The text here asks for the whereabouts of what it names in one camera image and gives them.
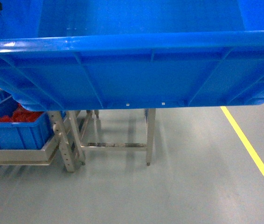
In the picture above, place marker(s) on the large blue plastic crate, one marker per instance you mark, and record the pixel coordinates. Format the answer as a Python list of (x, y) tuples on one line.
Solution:
[(132, 54)]

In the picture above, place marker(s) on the steel table frame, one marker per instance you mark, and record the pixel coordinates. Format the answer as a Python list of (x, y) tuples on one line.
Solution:
[(92, 136)]

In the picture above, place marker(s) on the blue bin with red parts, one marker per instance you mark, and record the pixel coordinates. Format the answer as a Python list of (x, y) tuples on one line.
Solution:
[(22, 129)]

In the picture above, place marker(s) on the stainless steel shelf rack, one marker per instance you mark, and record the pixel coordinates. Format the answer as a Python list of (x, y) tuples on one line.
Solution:
[(62, 140)]

